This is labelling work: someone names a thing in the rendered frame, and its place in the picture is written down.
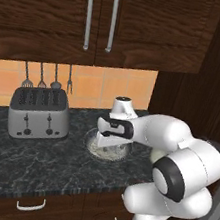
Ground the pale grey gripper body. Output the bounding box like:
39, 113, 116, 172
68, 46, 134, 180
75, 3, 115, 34
95, 128, 128, 152

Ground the clear glass ice bowl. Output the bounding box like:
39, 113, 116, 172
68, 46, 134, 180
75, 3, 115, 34
81, 125, 136, 166

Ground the glass of lemonade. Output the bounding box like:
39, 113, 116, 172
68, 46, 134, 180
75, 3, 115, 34
149, 148, 169, 166

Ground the hanging two-prong metal fork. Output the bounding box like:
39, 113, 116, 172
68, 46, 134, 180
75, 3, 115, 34
64, 64, 78, 96

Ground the silver four-slot toaster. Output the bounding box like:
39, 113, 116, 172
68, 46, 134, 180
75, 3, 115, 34
3, 81, 76, 147

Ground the hanging metal spoon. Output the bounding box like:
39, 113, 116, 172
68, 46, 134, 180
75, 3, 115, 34
49, 63, 66, 92

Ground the tall dark wood cabinet panel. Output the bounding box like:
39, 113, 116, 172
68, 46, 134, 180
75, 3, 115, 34
128, 0, 220, 220

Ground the dark wood cupboard door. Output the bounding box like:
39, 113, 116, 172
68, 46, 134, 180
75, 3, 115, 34
0, 0, 106, 77
89, 0, 220, 86

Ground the silver cupboard door handle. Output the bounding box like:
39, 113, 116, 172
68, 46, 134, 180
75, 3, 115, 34
77, 0, 98, 52
102, 0, 121, 55

